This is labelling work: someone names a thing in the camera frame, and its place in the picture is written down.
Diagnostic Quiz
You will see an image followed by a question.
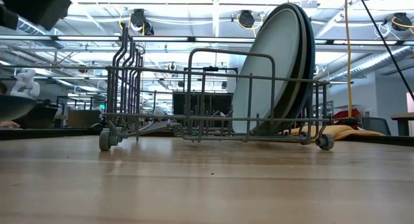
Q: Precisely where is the long black cable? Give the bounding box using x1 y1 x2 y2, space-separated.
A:
355 0 414 102

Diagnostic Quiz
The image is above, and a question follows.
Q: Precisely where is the black ceiling cord reel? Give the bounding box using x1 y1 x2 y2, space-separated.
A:
237 9 257 30
129 8 155 36
391 12 414 32

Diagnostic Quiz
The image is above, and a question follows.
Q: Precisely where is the black equipment cabinet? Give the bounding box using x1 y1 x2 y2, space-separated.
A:
172 91 234 118

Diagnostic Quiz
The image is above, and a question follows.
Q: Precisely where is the grey laptop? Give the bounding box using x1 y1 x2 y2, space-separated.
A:
67 109 101 129

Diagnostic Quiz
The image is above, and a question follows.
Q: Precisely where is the large beige plate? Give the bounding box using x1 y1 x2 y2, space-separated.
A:
255 3 309 134

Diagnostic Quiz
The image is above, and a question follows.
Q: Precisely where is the wooden side desk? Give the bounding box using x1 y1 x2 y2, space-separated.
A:
390 112 414 137

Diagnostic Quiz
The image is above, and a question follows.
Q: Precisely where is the yellow cloth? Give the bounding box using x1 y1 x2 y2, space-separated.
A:
289 124 386 141

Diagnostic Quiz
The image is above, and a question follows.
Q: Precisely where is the silver ceiling duct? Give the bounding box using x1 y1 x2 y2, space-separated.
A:
0 16 65 50
329 45 414 82

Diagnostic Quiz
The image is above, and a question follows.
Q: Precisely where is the grey office chair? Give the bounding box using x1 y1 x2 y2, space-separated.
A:
360 116 392 137

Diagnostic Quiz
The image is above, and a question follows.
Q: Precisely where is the large pale blue plate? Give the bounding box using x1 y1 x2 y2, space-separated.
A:
231 7 302 134

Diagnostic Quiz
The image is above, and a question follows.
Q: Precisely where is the yellow cable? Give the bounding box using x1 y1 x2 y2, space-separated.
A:
343 0 354 118

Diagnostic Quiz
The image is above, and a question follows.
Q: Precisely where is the black laptop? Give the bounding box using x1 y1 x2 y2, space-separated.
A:
19 104 60 129

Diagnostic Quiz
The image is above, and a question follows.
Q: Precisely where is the red rounded object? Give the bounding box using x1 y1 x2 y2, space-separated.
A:
332 108 362 121

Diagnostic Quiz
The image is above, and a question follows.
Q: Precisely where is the grey wire dish rack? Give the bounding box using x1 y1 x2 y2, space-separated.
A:
98 22 335 152

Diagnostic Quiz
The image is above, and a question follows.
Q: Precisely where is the small teal plate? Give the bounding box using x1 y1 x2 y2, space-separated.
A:
0 94 38 122

